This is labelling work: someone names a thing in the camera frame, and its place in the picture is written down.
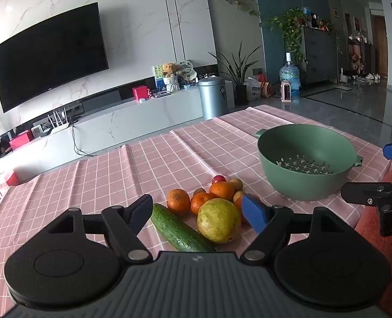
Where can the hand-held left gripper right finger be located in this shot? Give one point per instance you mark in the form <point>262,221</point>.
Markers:
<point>254,212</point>

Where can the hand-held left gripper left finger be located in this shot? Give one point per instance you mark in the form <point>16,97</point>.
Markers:
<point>139,212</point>

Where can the brown longan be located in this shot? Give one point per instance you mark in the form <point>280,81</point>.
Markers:
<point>199,191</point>
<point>237,196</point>
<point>236,183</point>

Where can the green cucumber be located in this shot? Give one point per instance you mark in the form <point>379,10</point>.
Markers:
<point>177,230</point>

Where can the red cherry tomato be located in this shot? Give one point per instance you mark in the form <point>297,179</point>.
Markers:
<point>218,179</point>

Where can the green colander bowl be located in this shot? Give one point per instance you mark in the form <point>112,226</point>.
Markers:
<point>302,152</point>

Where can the orange cushion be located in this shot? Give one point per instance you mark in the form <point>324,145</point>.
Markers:
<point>378,248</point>

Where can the pink checkered tablecloth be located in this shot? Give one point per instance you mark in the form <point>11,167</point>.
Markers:
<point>116,179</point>

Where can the white marble television cabinet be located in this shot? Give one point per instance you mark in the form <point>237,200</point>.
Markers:
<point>133,119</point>

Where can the brown wooden door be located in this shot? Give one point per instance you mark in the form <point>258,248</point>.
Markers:
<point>379,46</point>

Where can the small red box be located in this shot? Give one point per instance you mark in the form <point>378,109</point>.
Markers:
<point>140,93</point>

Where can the white router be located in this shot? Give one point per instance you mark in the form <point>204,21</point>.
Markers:
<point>59,124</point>

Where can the dark grey sideboard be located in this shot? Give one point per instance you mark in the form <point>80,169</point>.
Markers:
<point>320,56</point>

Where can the grey metal trash can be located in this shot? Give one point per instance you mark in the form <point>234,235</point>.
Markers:
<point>212,97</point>

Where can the pink space heater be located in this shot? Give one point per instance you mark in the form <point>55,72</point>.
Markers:
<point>287,91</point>

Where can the white plastic bag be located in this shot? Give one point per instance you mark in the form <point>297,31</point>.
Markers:
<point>253,90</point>

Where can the red brown bag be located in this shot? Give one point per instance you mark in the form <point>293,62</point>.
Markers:
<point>265,87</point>

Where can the blue water jug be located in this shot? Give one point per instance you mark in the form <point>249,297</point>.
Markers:
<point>290,76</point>

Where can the red flat box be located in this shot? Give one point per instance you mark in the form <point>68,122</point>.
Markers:
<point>21,140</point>

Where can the tall leafy potted plant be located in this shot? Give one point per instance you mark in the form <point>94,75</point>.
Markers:
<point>239,73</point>

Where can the teddy bear bouquet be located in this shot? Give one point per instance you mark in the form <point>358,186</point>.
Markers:
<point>171,74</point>

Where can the round decorative fan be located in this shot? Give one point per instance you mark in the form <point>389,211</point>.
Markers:
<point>186,68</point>

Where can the trailing ivy plant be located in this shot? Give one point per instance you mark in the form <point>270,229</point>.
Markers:
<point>290,26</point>

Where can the black flat television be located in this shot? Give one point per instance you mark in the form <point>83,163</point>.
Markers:
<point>50,56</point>

